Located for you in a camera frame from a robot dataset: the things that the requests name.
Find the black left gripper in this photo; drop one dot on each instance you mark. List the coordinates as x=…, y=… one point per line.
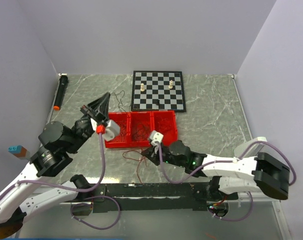
x=98, y=110

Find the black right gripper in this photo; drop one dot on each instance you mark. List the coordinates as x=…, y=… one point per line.
x=149, y=152

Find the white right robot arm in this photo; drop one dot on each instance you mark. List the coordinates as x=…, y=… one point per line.
x=261, y=173

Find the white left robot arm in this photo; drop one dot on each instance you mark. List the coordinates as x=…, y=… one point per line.
x=57, y=142

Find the red three-compartment plastic tray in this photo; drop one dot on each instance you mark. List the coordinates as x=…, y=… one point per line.
x=135, y=128

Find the white chess piece left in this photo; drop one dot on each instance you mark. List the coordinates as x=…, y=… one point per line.
x=142, y=87

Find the white chess piece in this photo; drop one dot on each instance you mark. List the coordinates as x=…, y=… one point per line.
x=170, y=86
x=142, y=87

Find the black marker with orange cap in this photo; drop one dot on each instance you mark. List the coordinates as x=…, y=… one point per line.
x=62, y=87

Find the black and grey chessboard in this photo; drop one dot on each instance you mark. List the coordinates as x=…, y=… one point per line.
x=156, y=85

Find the white chess piece right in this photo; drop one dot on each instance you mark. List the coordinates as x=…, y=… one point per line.
x=170, y=86

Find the blue and brown toy block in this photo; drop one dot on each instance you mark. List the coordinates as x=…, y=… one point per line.
x=18, y=151

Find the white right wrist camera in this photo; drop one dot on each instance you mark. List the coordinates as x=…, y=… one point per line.
x=155, y=139

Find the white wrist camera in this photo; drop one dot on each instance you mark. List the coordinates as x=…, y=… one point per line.
x=110, y=131
x=155, y=139

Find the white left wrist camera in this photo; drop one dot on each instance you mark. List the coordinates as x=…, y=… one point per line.
x=110, y=131

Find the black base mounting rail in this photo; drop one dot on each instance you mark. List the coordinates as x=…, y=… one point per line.
x=160, y=196

